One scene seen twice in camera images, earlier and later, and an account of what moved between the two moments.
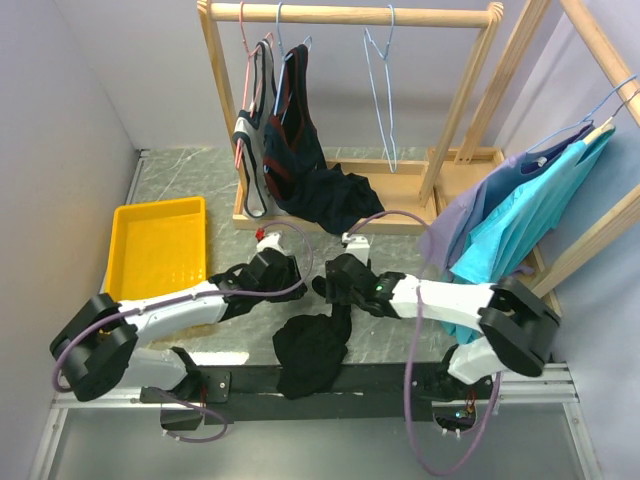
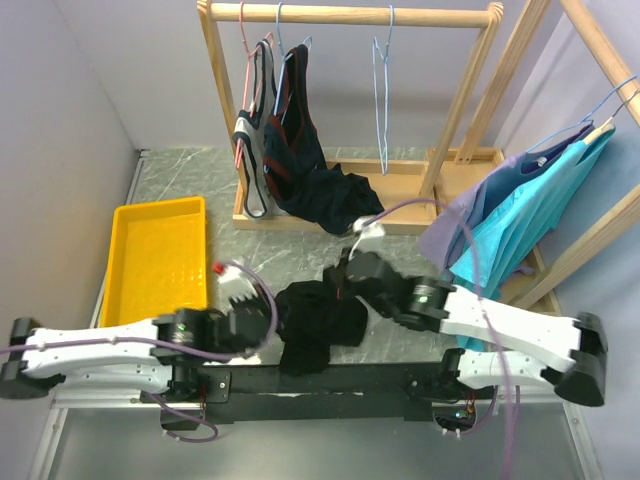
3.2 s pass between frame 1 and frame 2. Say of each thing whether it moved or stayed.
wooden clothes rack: stayed
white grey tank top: stayed
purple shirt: stayed
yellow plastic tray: stayed
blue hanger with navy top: stayed
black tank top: moved
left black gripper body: moved
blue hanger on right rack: stayed
